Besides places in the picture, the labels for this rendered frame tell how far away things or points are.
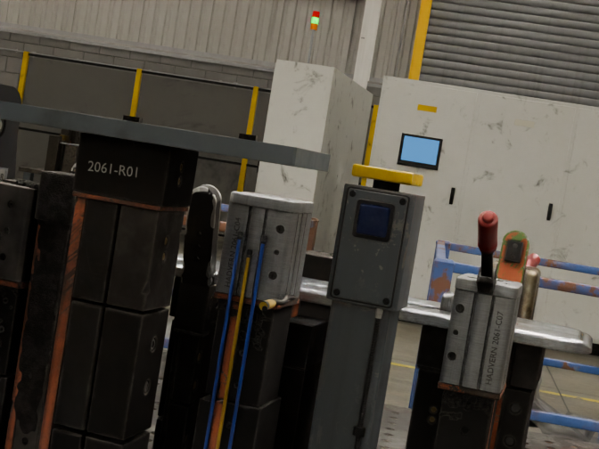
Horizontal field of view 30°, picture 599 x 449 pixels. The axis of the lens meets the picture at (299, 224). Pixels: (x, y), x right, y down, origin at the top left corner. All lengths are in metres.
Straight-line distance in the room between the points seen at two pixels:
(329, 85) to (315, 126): 0.37
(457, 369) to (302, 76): 8.27
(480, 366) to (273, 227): 0.27
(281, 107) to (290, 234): 8.20
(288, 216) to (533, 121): 8.16
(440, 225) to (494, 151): 0.75
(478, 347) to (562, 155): 8.18
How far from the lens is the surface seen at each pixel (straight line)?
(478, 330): 1.21
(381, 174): 1.06
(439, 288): 3.25
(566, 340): 1.32
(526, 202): 9.34
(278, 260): 1.24
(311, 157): 1.10
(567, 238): 9.37
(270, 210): 1.24
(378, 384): 1.07
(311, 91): 9.40
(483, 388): 1.22
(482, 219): 1.09
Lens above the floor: 1.15
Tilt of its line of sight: 3 degrees down
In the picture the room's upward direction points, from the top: 9 degrees clockwise
